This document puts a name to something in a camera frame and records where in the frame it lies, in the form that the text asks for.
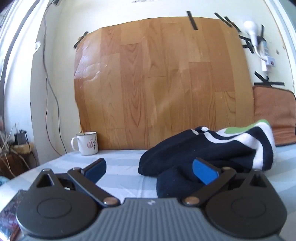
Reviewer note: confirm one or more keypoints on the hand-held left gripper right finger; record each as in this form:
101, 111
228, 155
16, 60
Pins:
203, 170

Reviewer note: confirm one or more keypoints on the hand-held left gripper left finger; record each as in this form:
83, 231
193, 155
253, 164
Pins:
94, 171

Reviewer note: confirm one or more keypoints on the navy green white striped garment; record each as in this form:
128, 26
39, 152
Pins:
175, 148

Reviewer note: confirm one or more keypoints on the white enamel mug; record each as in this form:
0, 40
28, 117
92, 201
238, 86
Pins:
89, 144

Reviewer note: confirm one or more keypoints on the blue striped bed sheet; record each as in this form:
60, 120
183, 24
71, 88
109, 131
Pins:
120, 157

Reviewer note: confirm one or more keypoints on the wooden stick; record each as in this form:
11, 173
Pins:
81, 129

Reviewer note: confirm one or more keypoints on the brown cardboard box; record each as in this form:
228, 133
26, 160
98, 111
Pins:
23, 151

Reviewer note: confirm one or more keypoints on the black charger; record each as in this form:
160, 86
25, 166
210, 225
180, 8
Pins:
20, 138

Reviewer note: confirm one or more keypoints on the brown cushion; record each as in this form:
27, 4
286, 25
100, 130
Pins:
275, 111

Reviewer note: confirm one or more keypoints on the black tape cross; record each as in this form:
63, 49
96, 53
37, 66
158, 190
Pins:
263, 83

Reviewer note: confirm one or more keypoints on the black tape strip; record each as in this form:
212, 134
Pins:
233, 24
81, 39
193, 20
223, 18

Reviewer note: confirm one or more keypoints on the black tape cluster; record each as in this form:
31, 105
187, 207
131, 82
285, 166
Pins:
247, 44

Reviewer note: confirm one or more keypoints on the wood-grain wall sheet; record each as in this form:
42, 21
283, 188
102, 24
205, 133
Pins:
161, 81

